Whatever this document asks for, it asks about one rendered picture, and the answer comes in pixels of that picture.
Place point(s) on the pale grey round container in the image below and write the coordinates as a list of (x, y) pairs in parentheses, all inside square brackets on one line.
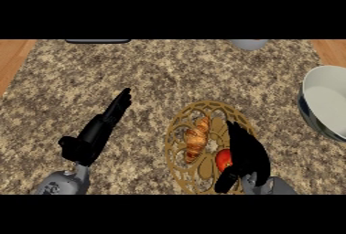
[(249, 44)]

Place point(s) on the dark flat object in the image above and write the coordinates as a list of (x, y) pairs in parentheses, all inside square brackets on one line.
[(96, 40)]

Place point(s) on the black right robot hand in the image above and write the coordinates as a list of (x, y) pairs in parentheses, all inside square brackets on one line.
[(246, 152)]

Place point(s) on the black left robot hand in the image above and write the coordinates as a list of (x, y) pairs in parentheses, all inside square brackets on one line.
[(96, 131)]

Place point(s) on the red tomato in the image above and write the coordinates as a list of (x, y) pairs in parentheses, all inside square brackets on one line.
[(223, 159)]

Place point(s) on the brown croissant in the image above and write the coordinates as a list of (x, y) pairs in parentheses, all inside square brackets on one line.
[(197, 138)]

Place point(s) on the white and grey bowl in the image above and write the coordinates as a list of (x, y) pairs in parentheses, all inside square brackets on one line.
[(327, 100)]

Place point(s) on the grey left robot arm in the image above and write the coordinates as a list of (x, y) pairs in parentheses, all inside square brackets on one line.
[(67, 181)]

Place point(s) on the gold openwork round placemat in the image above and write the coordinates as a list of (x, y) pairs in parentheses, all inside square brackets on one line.
[(180, 146)]

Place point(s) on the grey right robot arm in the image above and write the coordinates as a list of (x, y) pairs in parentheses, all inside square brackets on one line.
[(268, 186)]

